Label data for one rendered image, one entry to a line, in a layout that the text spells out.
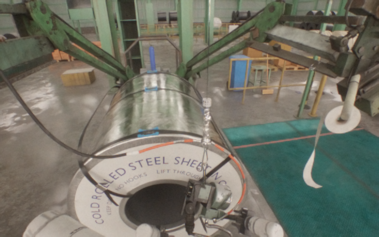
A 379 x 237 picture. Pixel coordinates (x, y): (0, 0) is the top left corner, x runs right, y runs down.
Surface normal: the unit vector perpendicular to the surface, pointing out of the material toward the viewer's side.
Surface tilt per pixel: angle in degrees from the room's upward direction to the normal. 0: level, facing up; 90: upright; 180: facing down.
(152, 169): 90
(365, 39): 90
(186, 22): 90
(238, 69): 93
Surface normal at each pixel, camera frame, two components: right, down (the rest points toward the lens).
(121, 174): 0.16, 0.47
